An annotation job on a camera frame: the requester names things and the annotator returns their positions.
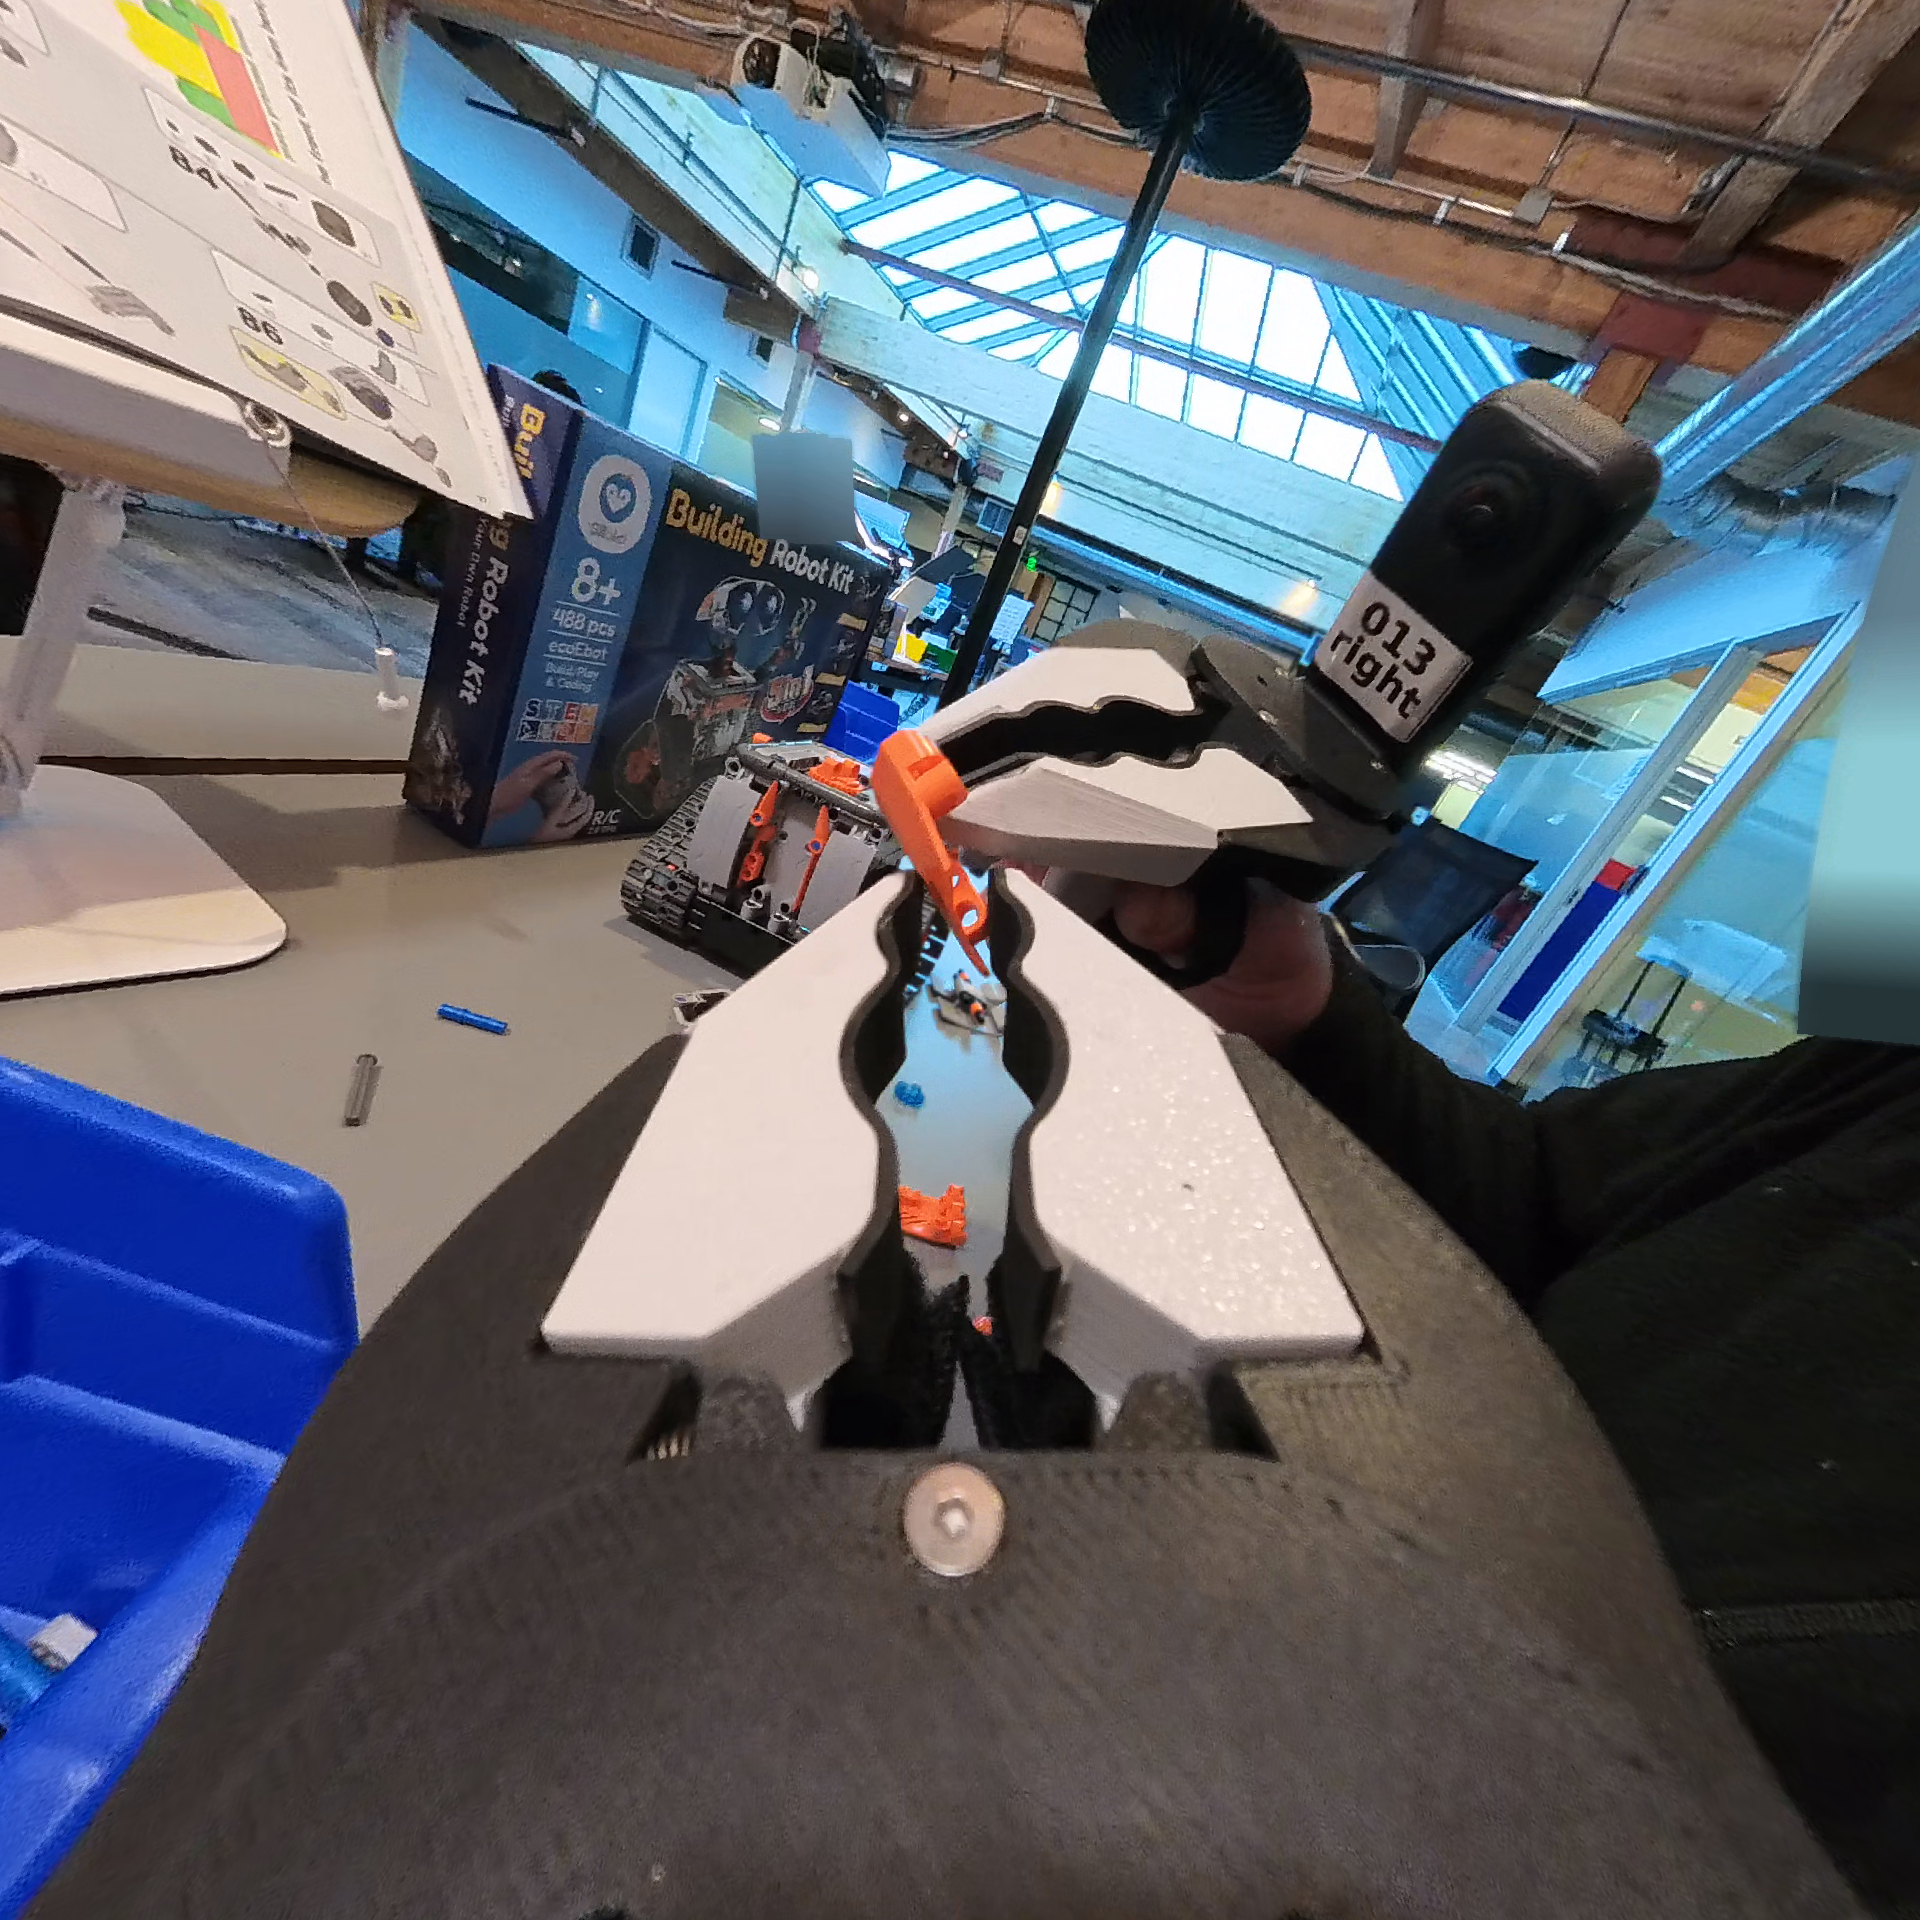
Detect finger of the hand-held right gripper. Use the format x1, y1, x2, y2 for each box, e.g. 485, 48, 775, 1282
937, 742, 1320, 889
911, 645, 1214, 783

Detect robot kit box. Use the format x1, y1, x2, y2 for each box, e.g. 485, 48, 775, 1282
399, 364, 902, 853

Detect small loose brick parts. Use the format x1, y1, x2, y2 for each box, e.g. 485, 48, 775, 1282
0, 1612, 103, 1735

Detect person's right forearm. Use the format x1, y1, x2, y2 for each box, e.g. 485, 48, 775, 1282
1276, 937, 1920, 1308

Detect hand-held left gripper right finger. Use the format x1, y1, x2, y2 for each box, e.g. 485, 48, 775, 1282
989, 871, 1369, 1431

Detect orange brick connector piece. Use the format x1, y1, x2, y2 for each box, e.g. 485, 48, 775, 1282
870, 728, 996, 981

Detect black vertical pole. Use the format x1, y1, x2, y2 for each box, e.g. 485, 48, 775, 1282
959, 0, 1317, 700

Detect tracked toy robot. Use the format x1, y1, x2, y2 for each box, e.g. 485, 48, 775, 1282
620, 736, 961, 981

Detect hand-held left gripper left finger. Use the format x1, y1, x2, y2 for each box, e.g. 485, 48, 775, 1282
539, 871, 920, 1431

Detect person's right hand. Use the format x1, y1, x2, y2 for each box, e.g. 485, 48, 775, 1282
1205, 885, 1340, 1058

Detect open instruction booklet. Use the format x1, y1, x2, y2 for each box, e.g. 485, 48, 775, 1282
0, 81, 536, 520

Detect white pin on wire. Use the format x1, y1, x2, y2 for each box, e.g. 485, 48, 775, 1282
245, 402, 415, 719

